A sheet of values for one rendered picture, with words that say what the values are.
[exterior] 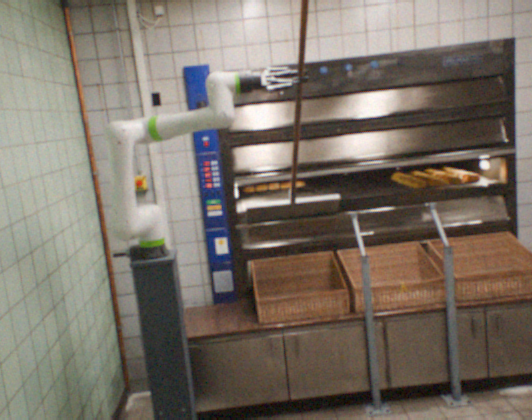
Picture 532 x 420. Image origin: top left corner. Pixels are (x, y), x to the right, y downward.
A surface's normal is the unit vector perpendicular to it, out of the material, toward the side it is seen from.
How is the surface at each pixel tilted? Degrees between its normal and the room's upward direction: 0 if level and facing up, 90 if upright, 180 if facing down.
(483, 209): 70
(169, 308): 90
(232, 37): 90
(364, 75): 90
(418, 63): 90
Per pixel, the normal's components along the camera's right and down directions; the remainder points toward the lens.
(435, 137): 0.01, -0.17
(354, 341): 0.07, 0.17
